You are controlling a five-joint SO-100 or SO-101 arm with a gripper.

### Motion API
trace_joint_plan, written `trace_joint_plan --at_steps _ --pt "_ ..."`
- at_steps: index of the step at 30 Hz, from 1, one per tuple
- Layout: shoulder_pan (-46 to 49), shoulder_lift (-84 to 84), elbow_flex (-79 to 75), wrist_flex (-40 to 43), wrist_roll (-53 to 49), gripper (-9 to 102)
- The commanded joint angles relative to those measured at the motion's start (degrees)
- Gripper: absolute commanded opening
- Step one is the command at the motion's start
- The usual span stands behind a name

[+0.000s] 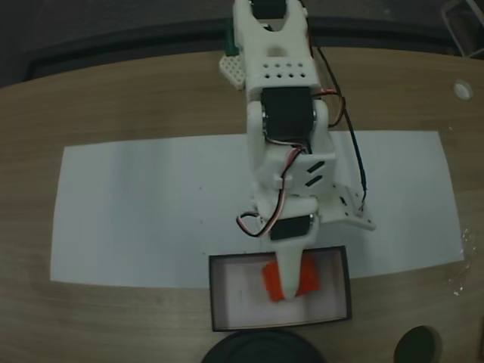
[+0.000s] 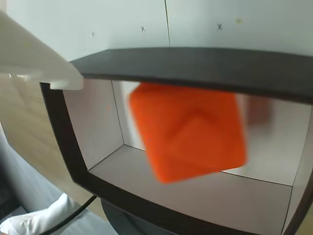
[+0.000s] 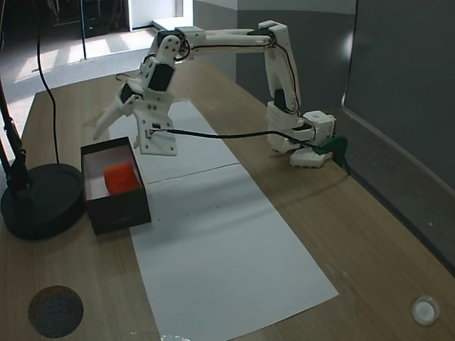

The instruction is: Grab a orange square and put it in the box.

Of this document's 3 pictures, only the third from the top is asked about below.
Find dark brown open box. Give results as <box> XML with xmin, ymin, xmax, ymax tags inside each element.
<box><xmin>80</xmin><ymin>136</ymin><xmax>153</xmax><ymax>236</ymax></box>

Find white paper sheet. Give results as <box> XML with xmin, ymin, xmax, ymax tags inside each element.
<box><xmin>107</xmin><ymin>101</ymin><xmax>241</xmax><ymax>185</ymax></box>
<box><xmin>129</xmin><ymin>163</ymin><xmax>341</xmax><ymax>339</ymax></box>

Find green table clamp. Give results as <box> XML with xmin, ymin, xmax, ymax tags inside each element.
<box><xmin>314</xmin><ymin>135</ymin><xmax>350</xmax><ymax>168</ymax></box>

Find round dark cork coaster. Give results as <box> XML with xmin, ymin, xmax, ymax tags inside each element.
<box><xmin>28</xmin><ymin>285</ymin><xmax>85</xmax><ymax>339</ymax></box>

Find black vertical pole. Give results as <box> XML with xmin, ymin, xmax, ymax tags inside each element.
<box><xmin>82</xmin><ymin>0</ymin><xmax>88</xmax><ymax>61</ymax></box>

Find orange cube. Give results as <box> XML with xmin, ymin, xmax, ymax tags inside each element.
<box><xmin>103</xmin><ymin>161</ymin><xmax>140</xmax><ymax>196</ymax></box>

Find black lamp power cable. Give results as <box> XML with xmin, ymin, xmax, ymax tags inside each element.
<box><xmin>29</xmin><ymin>0</ymin><xmax>62</xmax><ymax>166</ymax></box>

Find black lamp stand with base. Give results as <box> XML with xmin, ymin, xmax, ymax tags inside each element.
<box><xmin>0</xmin><ymin>76</ymin><xmax>87</xmax><ymax>241</ymax></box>

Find small round white cap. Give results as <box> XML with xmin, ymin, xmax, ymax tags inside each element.
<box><xmin>410</xmin><ymin>295</ymin><xmax>441</xmax><ymax>325</ymax></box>

